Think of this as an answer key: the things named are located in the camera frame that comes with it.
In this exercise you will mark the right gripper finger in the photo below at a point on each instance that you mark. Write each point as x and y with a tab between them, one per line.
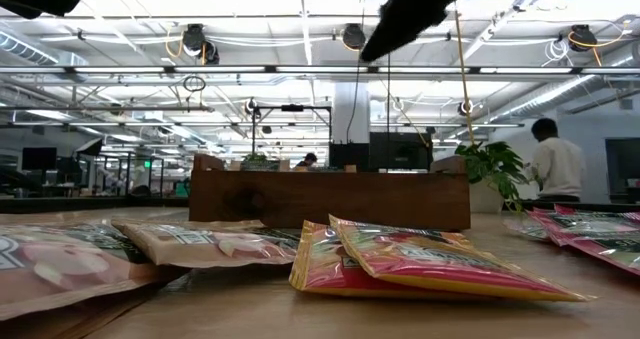
400	4
430	4

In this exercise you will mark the wooden three-compartment tray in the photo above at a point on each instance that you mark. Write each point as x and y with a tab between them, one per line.
330	199

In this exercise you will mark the orange mango tea packet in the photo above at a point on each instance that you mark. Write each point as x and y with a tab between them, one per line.
440	264
320	274

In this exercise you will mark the beige vanilla tea packet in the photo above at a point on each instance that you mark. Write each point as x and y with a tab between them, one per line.
215	244
65	269

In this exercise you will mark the white square pillar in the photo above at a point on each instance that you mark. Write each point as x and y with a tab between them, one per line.
350	114

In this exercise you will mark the black monitor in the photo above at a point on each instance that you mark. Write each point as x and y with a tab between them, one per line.
400	150
622	164
349	155
39	158

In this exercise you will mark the potted green plant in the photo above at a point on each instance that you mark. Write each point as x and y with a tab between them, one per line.
492	171

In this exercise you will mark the person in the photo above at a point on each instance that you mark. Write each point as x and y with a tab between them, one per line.
557	169
306	161

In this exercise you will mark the long ceiling light strip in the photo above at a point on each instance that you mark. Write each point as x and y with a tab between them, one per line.
220	70

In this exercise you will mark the black distant robot frame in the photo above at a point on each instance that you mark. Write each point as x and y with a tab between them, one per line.
292	108

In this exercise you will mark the silver ventilation duct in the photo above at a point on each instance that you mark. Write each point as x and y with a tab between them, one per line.
30	50
555	93

